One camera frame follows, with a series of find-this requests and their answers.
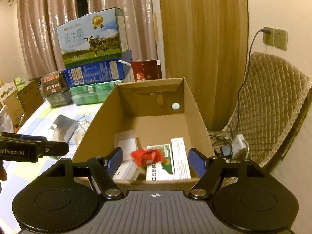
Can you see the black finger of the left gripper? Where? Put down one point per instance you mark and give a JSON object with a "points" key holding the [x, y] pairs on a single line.
{"points": [[21, 138], [51, 149]]}

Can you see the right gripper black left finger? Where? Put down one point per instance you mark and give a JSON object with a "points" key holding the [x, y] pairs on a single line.
{"points": [[103, 169]]}

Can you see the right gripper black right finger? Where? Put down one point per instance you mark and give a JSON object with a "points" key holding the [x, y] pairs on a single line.
{"points": [[208, 170]]}

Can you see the silver foil bag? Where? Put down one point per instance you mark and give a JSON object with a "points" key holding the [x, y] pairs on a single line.
{"points": [[63, 128]]}

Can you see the red snack packet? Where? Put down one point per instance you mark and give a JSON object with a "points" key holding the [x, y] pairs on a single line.
{"points": [[145, 157]]}

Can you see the green medicine box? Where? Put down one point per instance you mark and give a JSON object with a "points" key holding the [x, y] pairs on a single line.
{"points": [[161, 171]]}

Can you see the clear bag with wire rack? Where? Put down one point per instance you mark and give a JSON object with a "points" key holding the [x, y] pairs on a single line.
{"points": [[83, 123]]}

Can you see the white charger plug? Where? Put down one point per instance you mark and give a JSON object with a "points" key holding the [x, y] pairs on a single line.
{"points": [[127, 171]]}

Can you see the narrow white medicine box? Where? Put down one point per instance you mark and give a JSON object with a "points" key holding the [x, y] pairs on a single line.
{"points": [[180, 160]]}

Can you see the beige plastic spoon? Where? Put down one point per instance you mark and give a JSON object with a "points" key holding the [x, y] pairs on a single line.
{"points": [[78, 136]]}

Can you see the clear blue label plastic case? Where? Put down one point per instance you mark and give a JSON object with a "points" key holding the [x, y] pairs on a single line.
{"points": [[127, 142]]}

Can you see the person's left hand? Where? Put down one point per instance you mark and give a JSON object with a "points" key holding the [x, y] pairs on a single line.
{"points": [[3, 173]]}

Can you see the brown cardboard box on sofa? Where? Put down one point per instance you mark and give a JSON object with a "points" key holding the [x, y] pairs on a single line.
{"points": [[24, 102]]}

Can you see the white power adapter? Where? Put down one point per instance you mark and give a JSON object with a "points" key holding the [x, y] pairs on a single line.
{"points": [[240, 147]]}

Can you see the black noodle bowl pack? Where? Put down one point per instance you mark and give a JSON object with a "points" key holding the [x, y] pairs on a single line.
{"points": [[55, 90]]}

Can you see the green wrapped drink pack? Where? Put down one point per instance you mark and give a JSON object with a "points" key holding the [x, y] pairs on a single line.
{"points": [[93, 93]]}

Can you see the blue milk carton box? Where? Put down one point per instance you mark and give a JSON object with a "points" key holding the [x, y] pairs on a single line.
{"points": [[101, 71]]}

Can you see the dark red gift box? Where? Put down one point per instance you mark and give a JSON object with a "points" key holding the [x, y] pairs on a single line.
{"points": [[146, 70]]}

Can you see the cow picture milk carton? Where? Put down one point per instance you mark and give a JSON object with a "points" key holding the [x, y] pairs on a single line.
{"points": [[93, 37]]}

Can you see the brown wooden door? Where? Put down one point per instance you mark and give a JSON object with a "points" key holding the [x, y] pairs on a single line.
{"points": [[206, 42]]}

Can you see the beige wall socket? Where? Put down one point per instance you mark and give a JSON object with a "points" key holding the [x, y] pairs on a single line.
{"points": [[275, 37]]}

